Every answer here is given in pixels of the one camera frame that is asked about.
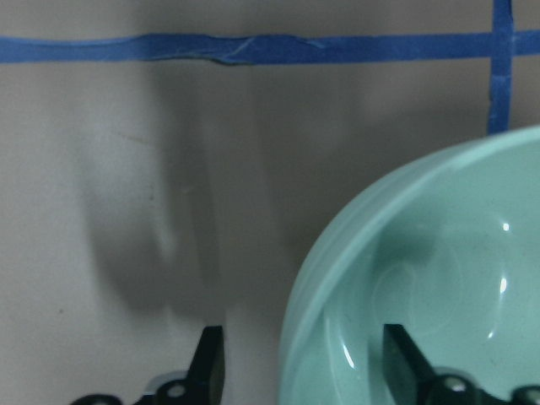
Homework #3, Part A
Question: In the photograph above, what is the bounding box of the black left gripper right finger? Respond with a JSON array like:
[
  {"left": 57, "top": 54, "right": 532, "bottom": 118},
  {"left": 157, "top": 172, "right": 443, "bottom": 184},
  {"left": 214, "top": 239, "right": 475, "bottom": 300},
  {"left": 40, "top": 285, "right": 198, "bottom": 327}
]
[{"left": 382, "top": 324, "right": 539, "bottom": 404}]

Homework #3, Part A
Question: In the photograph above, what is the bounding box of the green ceramic bowl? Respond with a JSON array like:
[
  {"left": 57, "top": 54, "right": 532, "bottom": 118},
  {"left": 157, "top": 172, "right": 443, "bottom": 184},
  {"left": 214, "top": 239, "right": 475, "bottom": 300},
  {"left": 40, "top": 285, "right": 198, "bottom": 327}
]
[{"left": 278, "top": 127, "right": 539, "bottom": 404}]

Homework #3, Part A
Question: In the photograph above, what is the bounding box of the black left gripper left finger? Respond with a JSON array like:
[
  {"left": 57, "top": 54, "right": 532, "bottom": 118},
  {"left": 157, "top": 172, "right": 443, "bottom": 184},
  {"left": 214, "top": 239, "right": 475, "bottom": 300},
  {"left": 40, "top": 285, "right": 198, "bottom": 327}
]
[{"left": 71, "top": 325, "right": 224, "bottom": 405}]

